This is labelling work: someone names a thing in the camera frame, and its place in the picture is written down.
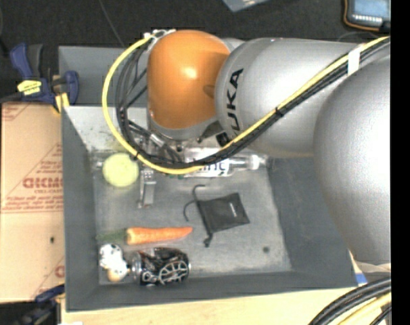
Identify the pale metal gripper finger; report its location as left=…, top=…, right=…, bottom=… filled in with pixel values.
left=145, top=169, right=158, bottom=207
left=137, top=169, right=147, bottom=210

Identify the yellow-green ball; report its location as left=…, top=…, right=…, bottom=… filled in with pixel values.
left=101, top=152, right=140, bottom=188

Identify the orange toy carrot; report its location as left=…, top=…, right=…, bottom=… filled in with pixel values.
left=96, top=225, right=194, bottom=246

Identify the clear plastic bottle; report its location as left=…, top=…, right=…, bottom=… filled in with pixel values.
left=183, top=154, right=269, bottom=179

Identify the grey metal bin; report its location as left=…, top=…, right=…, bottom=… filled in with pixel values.
left=58, top=45, right=359, bottom=311

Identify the white and black toy animal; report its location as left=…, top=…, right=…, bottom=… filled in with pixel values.
left=97, top=242, right=130, bottom=283

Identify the brown cardboard board, red print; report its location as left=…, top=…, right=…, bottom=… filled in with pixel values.
left=0, top=101, right=67, bottom=305

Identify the black cylinder on white bracket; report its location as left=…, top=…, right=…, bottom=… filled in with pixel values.
left=215, top=130, right=233, bottom=148

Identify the black drawstring pouch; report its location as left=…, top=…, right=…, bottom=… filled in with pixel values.
left=183, top=183, right=251, bottom=248

